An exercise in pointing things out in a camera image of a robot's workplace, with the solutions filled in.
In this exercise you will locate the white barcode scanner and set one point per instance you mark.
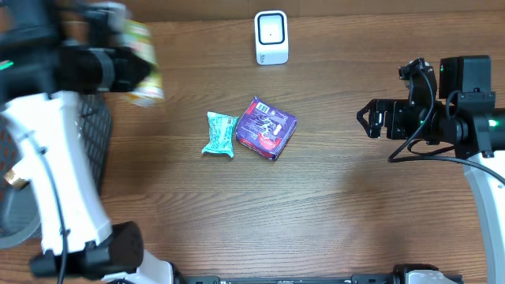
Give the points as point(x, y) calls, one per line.
point(271, 37)

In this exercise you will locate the white tube with gold cap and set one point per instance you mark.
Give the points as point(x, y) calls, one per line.
point(15, 180)

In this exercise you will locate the grey plastic mesh basket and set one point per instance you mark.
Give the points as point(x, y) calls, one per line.
point(19, 211)

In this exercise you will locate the purple pad package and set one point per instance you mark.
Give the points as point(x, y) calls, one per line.
point(265, 129)

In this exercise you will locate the teal snack packet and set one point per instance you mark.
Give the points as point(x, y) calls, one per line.
point(221, 132)

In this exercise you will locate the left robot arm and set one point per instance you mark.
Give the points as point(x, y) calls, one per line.
point(43, 75)

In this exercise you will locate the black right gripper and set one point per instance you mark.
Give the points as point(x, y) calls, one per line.
point(391, 107)

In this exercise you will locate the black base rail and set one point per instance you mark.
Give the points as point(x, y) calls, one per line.
point(400, 274)

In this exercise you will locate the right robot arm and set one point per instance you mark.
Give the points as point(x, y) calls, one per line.
point(451, 116)

